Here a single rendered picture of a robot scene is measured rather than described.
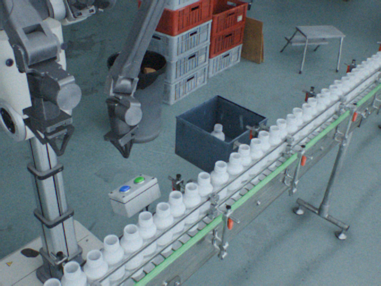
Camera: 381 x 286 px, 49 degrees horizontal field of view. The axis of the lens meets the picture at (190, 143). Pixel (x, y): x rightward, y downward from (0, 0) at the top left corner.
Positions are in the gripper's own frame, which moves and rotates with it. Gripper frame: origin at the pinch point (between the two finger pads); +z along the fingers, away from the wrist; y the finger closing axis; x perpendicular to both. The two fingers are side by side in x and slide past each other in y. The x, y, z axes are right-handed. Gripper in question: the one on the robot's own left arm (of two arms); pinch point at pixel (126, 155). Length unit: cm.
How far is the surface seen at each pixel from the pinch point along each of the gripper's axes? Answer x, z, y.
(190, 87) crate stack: 112, 87, 242
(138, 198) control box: -8.5, 8.8, -8.2
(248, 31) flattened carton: 91, 60, 344
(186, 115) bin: 16, 21, 68
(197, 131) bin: 6, 22, 58
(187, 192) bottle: -23.7, 5.6, -3.8
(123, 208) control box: -6.3, 9.9, -12.9
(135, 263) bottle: -18.8, 14.6, -26.7
